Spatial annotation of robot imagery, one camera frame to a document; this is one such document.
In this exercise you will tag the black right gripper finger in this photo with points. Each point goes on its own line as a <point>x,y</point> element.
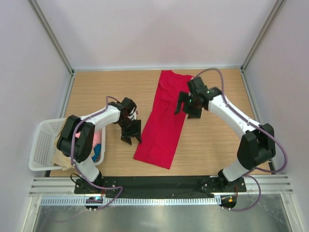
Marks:
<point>183,103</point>
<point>194,115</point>

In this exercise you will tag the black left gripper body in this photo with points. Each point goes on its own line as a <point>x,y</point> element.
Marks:
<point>130,128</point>

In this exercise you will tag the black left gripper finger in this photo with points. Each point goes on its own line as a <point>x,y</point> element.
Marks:
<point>126,140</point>
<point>137,128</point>

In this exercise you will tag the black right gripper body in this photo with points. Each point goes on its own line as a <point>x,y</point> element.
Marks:
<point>189,104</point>

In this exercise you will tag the red polo shirt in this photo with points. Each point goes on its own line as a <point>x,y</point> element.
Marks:
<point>163,128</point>

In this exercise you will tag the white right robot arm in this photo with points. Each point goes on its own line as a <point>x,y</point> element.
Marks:
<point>256,141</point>

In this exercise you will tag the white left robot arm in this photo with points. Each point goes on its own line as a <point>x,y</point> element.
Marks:
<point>76,138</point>

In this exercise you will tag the pink t shirt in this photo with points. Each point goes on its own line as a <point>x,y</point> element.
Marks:
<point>97,138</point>

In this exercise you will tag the blue t shirt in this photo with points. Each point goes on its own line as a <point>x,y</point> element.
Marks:
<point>97,151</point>

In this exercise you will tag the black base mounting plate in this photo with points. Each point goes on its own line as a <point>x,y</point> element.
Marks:
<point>172,187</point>

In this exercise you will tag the beige t shirt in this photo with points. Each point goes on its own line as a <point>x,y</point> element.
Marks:
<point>59,159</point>

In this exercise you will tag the white plastic laundry basket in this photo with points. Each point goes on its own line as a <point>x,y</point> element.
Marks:
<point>44,147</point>

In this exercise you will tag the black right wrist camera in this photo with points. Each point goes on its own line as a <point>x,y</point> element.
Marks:
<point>196,86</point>

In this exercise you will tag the white slotted cable duct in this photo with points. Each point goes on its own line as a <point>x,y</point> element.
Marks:
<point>96,201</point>

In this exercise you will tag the aluminium frame rail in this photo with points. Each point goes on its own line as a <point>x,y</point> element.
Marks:
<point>63,186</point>

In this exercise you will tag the right aluminium corner post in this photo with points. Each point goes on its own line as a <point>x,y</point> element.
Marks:
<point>274,12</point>

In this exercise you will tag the aluminium corner post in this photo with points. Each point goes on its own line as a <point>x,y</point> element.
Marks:
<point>47,28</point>
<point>274,12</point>

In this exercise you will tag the left aluminium corner post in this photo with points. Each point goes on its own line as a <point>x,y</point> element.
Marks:
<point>47,28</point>

